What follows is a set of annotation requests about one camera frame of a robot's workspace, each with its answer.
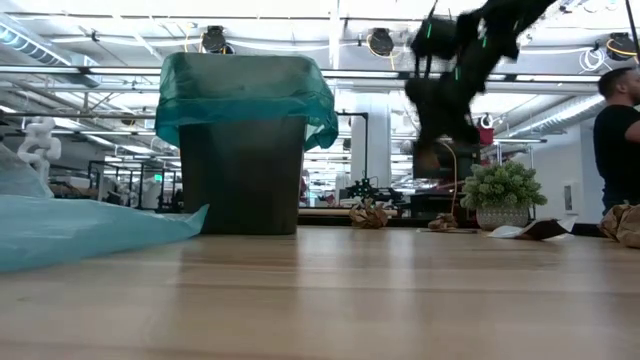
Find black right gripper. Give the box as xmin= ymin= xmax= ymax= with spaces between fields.
xmin=405 ymin=75 xmax=482 ymax=148

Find white and brown paper wrapper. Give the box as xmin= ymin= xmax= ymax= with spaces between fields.
xmin=487 ymin=215 xmax=580 ymax=240

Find black trash bin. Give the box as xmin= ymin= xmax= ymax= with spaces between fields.
xmin=178 ymin=114 xmax=307 ymax=236

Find teal trash bag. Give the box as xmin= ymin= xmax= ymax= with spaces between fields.
xmin=154 ymin=52 xmax=340 ymax=151

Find light blue plastic bag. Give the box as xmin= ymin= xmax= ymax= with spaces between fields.
xmin=0 ymin=142 xmax=210 ymax=274

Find black computer monitor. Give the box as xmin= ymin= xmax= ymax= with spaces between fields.
xmin=412 ymin=142 xmax=481 ymax=181

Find green fuzzy ball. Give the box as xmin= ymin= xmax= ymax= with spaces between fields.
xmin=459 ymin=160 xmax=549 ymax=232

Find white building column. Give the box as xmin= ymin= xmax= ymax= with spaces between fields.
xmin=349 ymin=93 xmax=392 ymax=186

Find person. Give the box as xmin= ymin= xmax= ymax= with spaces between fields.
xmin=593 ymin=67 xmax=640 ymax=216

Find white robot figure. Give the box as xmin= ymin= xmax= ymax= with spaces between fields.
xmin=17 ymin=117 xmax=62 ymax=185

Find yellow hanging cable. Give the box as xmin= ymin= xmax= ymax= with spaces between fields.
xmin=438 ymin=141 xmax=459 ymax=220

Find black background station frame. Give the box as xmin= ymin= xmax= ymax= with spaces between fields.
xmin=337 ymin=112 xmax=370 ymax=179

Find grey ventilation duct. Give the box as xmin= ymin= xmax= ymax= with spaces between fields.
xmin=509 ymin=93 xmax=609 ymax=139
xmin=0 ymin=13 xmax=101 ymax=90

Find black ceiling cord reel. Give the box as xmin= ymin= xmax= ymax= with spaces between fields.
xmin=367 ymin=28 xmax=395 ymax=58
xmin=201 ymin=24 xmax=236 ymax=55
xmin=606 ymin=32 xmax=639 ymax=62

